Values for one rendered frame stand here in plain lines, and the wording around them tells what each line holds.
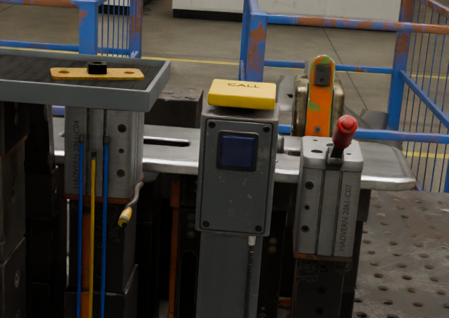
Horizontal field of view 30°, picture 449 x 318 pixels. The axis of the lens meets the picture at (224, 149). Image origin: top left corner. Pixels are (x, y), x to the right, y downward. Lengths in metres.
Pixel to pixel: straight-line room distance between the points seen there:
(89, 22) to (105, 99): 2.22
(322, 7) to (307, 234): 8.09
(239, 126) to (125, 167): 0.23
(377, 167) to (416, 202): 0.80
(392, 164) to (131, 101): 0.50
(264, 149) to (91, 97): 0.16
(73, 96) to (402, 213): 1.20
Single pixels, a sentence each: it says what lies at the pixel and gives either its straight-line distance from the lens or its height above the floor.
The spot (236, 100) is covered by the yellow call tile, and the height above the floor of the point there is 1.15.
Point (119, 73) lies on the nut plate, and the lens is 0.79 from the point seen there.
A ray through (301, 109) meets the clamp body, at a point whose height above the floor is 1.03.
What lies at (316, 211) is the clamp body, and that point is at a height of 1.00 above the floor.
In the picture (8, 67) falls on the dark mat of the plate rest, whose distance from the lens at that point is 0.82.
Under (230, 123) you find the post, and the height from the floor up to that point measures 1.13.
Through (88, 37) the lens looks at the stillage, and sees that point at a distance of 2.94.
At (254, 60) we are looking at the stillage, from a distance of 2.85.
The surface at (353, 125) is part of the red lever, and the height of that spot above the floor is 1.13.
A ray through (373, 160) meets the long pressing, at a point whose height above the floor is 1.00.
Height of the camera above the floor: 1.33
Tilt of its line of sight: 17 degrees down
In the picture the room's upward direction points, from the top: 4 degrees clockwise
